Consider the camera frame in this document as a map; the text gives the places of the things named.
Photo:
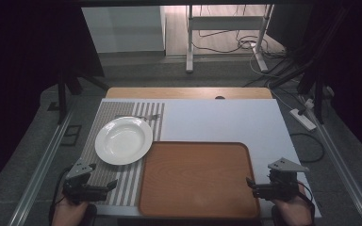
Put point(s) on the white cabinet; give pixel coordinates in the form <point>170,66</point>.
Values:
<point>122,28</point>

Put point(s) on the aluminium floor rail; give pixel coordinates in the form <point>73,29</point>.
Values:
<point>41,169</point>
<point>345,169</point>

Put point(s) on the white board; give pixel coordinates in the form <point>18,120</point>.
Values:
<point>223,121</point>

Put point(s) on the white power strip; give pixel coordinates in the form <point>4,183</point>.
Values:
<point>302,119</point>

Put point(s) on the black tripod stand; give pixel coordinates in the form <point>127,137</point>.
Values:
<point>62,94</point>

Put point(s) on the black metal stand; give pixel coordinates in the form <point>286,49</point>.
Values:
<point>319,94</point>

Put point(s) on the wooden table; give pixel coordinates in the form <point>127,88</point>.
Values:
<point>169,93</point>

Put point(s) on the brown wooden tray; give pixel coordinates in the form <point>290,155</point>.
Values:
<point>198,180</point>

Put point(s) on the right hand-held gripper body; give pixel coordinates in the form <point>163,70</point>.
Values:
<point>279,185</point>

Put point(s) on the grey striped placemat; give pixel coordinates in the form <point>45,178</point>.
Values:
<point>124,185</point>

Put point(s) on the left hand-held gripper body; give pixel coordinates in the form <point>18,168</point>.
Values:
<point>81,185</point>

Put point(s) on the person's left hand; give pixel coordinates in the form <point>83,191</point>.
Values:
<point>69,215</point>

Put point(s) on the white round plate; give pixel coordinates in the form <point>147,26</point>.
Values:
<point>123,141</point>

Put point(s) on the silver fork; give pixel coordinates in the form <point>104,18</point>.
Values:
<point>151,117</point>

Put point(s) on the person's right hand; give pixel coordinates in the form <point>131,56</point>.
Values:
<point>292,210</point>

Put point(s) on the white metal desk frame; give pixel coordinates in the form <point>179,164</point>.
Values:
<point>224,22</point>

